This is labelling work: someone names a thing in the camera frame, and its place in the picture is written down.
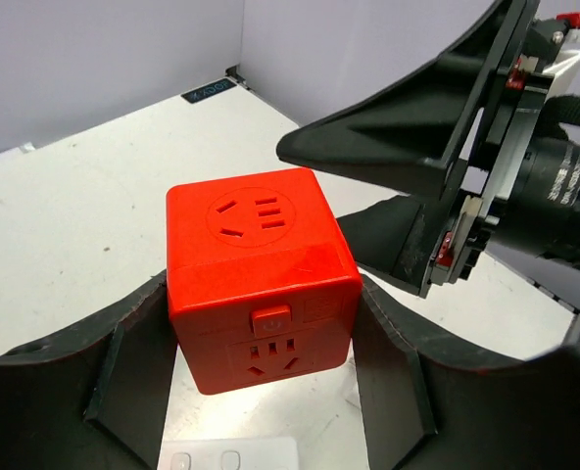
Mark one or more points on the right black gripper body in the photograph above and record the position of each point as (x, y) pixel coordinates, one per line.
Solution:
(519, 183)

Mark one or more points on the white multicolour power strip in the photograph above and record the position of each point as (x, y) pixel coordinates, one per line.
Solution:
(244, 454)

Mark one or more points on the red cube socket adapter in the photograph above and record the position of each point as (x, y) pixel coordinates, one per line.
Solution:
(261, 283)

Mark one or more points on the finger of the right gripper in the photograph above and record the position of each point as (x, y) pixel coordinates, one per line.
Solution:
(393, 239)
(407, 136)

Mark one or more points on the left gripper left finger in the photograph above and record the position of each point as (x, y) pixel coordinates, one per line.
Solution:
(93, 395)

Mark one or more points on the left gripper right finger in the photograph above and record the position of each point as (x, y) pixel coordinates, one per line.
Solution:
(432, 400)

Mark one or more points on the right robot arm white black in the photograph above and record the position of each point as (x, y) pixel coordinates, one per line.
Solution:
(474, 145)

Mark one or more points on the right corner label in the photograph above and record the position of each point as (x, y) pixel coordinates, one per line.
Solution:
(208, 90)

